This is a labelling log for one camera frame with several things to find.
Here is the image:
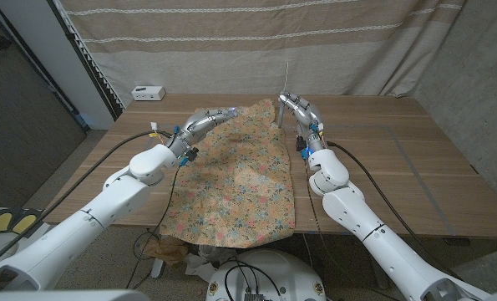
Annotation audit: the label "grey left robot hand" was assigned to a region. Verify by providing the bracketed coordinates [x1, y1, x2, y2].
[166, 106, 239, 162]

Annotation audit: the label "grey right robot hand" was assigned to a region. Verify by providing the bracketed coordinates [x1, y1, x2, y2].
[277, 91, 327, 154]

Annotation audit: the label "orange grey handled scissors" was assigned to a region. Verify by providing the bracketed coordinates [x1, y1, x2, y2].
[276, 61, 291, 130]

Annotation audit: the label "floral orange fabric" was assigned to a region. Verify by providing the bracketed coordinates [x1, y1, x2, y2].
[159, 98, 297, 249]

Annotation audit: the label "crumpled brown paper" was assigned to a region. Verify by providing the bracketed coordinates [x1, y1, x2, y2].
[139, 236, 190, 266]

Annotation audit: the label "crumpled white paper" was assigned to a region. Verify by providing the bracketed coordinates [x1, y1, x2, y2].
[184, 244, 239, 283]

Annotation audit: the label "white power strip box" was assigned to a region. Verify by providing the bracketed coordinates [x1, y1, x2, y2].
[131, 85, 166, 102]

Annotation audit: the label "beige striped curtain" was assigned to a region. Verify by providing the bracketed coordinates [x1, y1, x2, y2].
[52, 0, 469, 110]

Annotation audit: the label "grey table leg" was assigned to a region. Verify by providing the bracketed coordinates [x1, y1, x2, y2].
[150, 258, 168, 279]

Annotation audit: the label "white robot torso base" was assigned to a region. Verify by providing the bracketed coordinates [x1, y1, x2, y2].
[205, 249, 327, 301]

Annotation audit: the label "dark wooden door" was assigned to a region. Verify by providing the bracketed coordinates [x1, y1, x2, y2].
[0, 2, 89, 209]

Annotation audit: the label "thin black left wrist cable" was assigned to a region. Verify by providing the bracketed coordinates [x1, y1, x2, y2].
[124, 165, 180, 290]

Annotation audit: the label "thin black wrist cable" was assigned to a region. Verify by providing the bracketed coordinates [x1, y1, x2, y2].
[304, 159, 324, 242]
[124, 165, 180, 290]

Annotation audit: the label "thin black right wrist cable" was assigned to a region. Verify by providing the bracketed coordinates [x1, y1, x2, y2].
[304, 159, 324, 242]

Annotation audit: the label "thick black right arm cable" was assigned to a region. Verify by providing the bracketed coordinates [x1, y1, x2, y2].
[326, 140, 466, 281]

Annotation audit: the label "black metal frame post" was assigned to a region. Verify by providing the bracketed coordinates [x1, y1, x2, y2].
[46, 0, 124, 121]

